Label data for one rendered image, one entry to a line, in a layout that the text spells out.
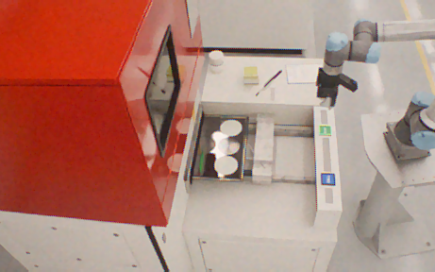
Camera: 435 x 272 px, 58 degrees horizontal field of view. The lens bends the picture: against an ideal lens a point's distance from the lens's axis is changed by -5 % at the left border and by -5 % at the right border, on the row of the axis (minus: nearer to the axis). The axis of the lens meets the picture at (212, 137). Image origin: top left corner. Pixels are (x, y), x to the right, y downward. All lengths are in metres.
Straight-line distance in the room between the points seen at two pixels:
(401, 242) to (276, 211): 1.17
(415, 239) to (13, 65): 2.40
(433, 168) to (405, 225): 0.83
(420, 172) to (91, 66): 1.53
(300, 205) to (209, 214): 0.39
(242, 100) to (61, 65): 1.19
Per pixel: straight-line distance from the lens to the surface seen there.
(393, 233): 2.73
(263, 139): 1.88
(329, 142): 1.80
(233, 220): 1.71
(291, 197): 1.78
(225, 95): 1.97
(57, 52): 0.94
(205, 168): 1.77
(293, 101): 1.94
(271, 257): 1.84
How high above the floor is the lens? 2.32
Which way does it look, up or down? 49 degrees down
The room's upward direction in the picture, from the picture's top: 7 degrees counter-clockwise
